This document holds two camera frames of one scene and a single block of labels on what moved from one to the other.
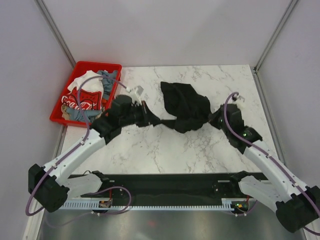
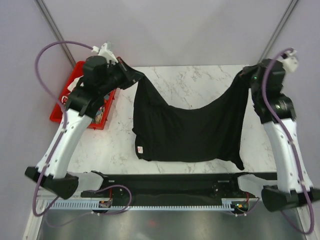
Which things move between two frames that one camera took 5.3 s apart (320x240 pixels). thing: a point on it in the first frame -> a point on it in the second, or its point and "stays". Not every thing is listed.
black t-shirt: (192, 110) -> (214, 130)
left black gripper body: (138, 114) -> (118, 76)
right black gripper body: (216, 121) -> (249, 76)
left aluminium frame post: (53, 27) stays
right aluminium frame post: (275, 35) stays
